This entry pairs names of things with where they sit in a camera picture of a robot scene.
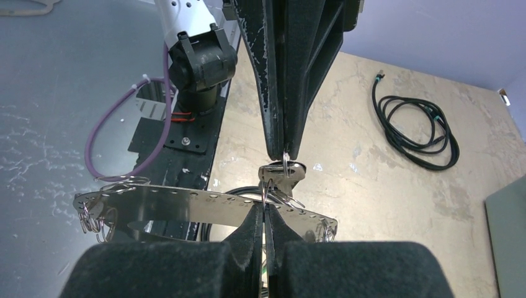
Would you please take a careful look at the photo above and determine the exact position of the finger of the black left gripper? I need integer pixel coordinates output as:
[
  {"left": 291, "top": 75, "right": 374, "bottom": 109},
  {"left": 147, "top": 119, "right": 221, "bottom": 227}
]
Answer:
[
  {"left": 231, "top": 1, "right": 285, "bottom": 160},
  {"left": 281, "top": 1, "right": 362, "bottom": 160}
]

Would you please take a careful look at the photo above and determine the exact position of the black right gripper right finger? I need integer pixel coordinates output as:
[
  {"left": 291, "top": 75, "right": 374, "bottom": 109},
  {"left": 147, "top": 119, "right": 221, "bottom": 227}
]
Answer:
[{"left": 265, "top": 205, "right": 454, "bottom": 297}]

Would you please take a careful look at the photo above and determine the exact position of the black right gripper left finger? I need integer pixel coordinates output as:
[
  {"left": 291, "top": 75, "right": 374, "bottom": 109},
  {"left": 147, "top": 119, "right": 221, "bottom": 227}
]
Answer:
[{"left": 60, "top": 204, "right": 264, "bottom": 297}]

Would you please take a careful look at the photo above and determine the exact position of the silver key with ring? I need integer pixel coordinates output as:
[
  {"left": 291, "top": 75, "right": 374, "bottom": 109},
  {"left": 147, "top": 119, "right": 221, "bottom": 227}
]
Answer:
[{"left": 258, "top": 153, "right": 306, "bottom": 209}]

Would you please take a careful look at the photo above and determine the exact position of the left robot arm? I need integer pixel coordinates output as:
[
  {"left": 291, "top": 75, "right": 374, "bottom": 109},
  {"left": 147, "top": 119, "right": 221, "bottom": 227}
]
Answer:
[{"left": 156, "top": 1, "right": 362, "bottom": 160}]

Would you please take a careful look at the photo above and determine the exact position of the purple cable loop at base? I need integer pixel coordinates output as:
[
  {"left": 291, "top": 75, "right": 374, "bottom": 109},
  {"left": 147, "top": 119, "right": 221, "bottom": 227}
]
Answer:
[{"left": 84, "top": 41, "right": 178, "bottom": 182}]

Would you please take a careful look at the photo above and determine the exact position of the coiled black USB cable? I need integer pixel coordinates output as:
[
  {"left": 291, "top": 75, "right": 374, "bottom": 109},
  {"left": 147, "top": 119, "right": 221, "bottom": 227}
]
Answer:
[{"left": 371, "top": 70, "right": 460, "bottom": 172}]

